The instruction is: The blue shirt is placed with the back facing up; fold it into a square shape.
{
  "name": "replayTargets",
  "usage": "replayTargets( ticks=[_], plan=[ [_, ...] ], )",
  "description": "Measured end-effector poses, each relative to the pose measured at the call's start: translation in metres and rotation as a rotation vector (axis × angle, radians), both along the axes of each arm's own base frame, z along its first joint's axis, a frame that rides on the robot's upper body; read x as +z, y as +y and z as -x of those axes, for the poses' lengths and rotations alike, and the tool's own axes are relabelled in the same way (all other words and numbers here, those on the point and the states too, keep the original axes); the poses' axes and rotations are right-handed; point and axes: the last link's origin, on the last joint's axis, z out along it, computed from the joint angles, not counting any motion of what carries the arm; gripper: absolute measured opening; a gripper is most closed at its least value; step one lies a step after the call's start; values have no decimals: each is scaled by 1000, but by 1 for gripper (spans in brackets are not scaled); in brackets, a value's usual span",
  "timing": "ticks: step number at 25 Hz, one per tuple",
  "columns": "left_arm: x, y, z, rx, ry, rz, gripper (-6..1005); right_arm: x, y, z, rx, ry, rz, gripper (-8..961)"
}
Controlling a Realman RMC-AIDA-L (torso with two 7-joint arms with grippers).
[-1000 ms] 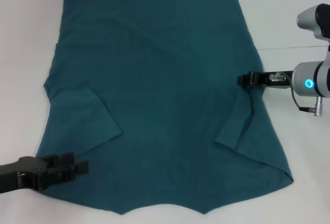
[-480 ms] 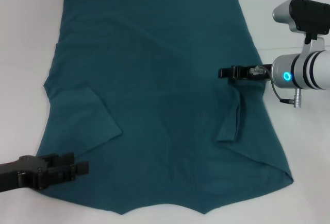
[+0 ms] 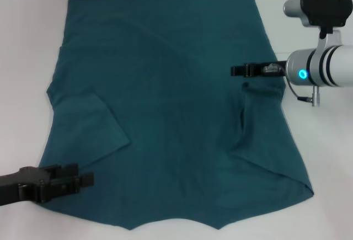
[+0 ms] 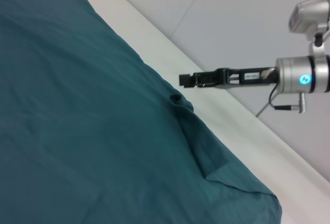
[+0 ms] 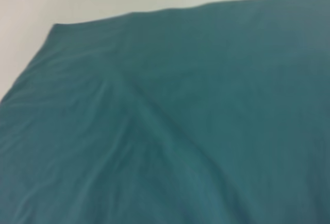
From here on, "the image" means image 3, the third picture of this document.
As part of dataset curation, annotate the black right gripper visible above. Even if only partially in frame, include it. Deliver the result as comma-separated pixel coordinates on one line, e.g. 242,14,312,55
231,61,288,79

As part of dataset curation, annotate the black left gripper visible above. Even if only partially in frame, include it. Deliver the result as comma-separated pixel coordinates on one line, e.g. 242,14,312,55
0,163,95,206

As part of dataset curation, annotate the teal blue shirt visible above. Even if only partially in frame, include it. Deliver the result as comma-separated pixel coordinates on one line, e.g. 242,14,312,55
37,0,314,223

